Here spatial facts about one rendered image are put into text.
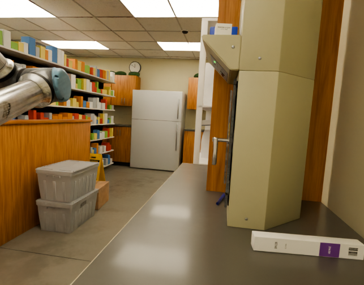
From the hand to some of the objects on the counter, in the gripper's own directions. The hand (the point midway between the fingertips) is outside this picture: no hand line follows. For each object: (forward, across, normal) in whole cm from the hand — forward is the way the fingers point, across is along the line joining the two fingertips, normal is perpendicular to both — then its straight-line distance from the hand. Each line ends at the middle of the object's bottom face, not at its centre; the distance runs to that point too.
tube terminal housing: (+2, -46, -102) cm, 112 cm away
